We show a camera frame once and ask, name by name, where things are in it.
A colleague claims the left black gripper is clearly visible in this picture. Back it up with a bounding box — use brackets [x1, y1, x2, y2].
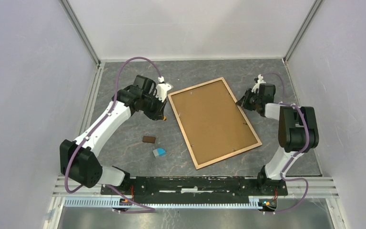
[142, 92, 168, 121]

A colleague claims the small brown wooden block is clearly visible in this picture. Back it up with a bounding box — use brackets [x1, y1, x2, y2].
[142, 135, 156, 144]

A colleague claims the black picture frame with photo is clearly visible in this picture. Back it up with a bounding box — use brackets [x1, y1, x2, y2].
[168, 77, 263, 169]

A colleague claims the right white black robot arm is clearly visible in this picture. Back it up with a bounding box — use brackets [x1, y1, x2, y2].
[236, 83, 319, 195]

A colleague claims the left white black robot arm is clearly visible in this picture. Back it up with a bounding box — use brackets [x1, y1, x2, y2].
[60, 75, 173, 194]

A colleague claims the blue grey eraser block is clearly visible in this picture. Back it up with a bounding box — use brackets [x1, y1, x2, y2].
[152, 148, 166, 157]

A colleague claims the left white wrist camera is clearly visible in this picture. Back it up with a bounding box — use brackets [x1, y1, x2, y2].
[155, 82, 173, 102]

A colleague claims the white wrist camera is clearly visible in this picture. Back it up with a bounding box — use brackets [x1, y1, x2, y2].
[155, 82, 173, 102]
[252, 74, 266, 93]

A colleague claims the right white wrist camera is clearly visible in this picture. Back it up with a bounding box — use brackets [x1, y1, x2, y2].
[252, 74, 266, 93]

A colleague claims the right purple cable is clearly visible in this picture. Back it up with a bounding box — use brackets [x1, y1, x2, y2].
[258, 72, 312, 216]

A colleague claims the purple cable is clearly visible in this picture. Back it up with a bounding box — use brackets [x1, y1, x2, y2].
[63, 57, 165, 214]
[258, 72, 312, 216]

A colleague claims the left aluminium floor rail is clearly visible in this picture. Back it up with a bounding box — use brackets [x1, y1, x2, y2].
[77, 62, 106, 136]

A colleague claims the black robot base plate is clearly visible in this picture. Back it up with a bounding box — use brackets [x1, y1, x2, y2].
[117, 176, 288, 204]

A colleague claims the aluminium front rail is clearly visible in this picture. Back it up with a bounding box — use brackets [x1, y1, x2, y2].
[52, 176, 340, 198]

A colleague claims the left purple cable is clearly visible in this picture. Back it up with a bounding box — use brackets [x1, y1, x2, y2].
[63, 57, 165, 214]

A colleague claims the blue slotted cable duct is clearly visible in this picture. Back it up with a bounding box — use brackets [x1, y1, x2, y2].
[63, 197, 261, 209]

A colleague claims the right aluminium corner post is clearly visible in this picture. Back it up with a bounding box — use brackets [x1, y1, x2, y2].
[283, 0, 324, 64]

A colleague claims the aluminium corner post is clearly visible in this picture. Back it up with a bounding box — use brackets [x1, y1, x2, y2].
[59, 0, 101, 66]
[283, 0, 324, 64]

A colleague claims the left aluminium corner post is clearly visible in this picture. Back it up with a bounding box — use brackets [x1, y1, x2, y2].
[59, 0, 101, 66]

